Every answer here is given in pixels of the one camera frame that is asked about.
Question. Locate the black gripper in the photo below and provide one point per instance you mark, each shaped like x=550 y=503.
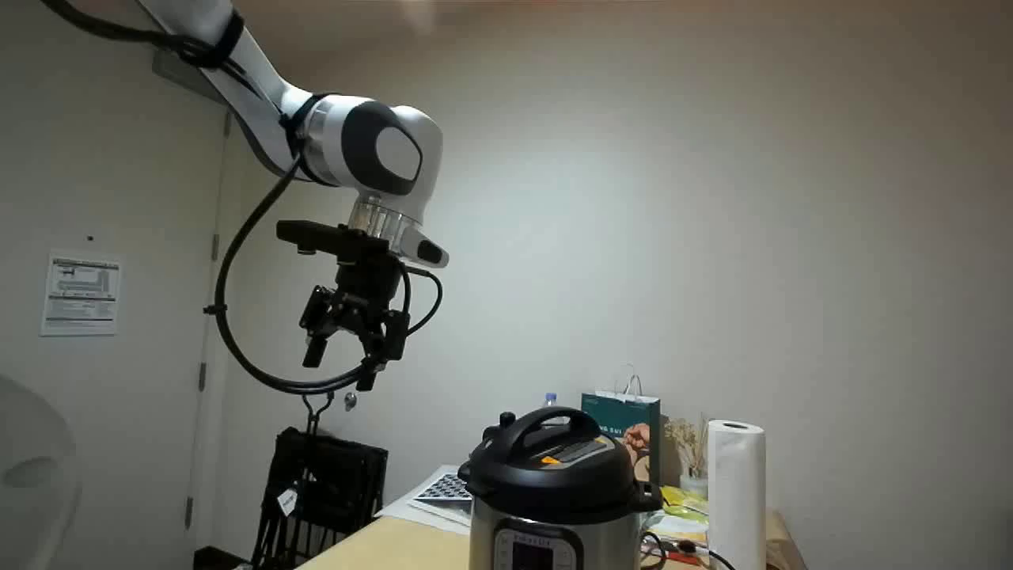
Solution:
x=367 y=290

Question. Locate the black rice cooker lid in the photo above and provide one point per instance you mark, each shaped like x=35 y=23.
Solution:
x=559 y=486

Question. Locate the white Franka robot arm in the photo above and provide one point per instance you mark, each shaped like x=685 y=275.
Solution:
x=319 y=120

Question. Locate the stainless rice cooker base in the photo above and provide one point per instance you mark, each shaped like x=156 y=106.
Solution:
x=612 y=541

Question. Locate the black folding crate cart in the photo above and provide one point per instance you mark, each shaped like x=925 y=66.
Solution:
x=328 y=492

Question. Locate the black white patterned board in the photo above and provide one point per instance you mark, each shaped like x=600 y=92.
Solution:
x=443 y=488

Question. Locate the green paper gift bag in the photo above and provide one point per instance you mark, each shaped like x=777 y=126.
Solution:
x=614 y=413

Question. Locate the beige crumpled paper bag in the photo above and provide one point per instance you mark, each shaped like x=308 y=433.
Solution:
x=685 y=448

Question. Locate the green yellow snack package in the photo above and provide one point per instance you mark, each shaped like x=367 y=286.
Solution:
x=685 y=500

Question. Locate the white paper towel roll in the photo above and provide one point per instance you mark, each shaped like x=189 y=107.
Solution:
x=735 y=495

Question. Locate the small wall hook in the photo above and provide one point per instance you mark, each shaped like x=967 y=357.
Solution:
x=350 y=401

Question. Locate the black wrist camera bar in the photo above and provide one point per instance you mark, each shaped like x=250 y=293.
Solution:
x=319 y=235

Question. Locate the white paper wall notice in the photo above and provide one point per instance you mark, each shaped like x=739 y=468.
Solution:
x=83 y=294

